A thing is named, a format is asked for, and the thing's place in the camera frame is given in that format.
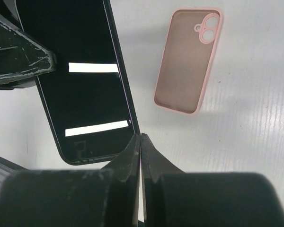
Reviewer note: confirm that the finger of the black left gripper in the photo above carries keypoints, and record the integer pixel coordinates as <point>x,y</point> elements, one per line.
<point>22,59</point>

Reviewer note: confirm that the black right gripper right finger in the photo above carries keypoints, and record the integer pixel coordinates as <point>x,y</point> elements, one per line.
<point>174,198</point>

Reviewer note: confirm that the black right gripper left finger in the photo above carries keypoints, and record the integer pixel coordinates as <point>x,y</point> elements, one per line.
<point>106,197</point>

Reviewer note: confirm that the pink silicone phone case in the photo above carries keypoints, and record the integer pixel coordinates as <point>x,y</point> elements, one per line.
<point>187,59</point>

